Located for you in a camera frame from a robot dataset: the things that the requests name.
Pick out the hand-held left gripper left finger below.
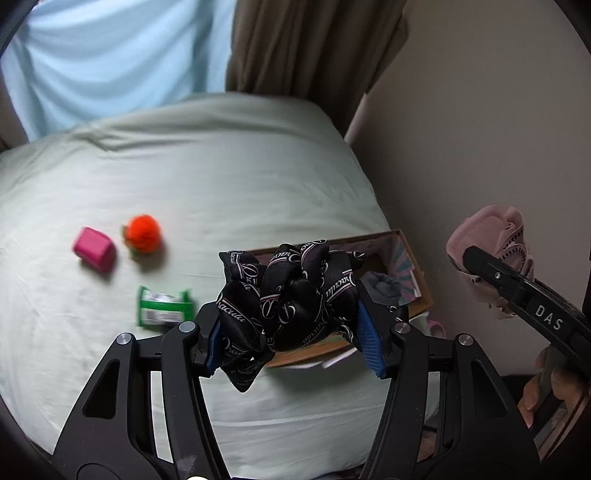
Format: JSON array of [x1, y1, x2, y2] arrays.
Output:
[[50, 299, 232, 480]]

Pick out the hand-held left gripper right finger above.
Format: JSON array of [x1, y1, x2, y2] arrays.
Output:
[[355, 278, 542, 480]]

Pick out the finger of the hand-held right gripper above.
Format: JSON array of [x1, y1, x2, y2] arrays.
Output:
[[462, 246, 532, 301]]

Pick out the pink cloth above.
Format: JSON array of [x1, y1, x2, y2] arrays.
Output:
[[445, 205, 537, 320]]

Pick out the brown cardboard box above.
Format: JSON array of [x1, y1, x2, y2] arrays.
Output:
[[244, 228, 435, 369]]

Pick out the black printed scrunchie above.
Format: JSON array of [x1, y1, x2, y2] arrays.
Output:
[[217, 237, 368, 394]]

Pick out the person's right hand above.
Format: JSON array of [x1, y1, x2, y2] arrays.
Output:
[[518, 346, 591, 430]]

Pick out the white paper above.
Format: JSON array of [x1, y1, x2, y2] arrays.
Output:
[[277, 348, 363, 371]]

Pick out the grey sock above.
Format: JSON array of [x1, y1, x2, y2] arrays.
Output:
[[361, 271, 403, 306]]

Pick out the green tissue packet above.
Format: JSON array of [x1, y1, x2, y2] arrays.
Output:
[[137, 285, 193, 328]]

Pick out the pastel patterned cloth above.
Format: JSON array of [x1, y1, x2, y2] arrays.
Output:
[[385, 236, 422, 306]]

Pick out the orange pompom toy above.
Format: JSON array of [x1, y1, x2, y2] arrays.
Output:
[[121, 214, 163, 256]]

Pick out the pink cube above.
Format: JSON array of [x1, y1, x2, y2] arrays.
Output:
[[71, 226, 117, 272]]

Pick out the brown curtain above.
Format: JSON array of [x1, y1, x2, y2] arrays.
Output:
[[225, 0, 409, 138]]

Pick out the light blue curtain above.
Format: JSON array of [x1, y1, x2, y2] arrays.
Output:
[[2, 0, 237, 143]]

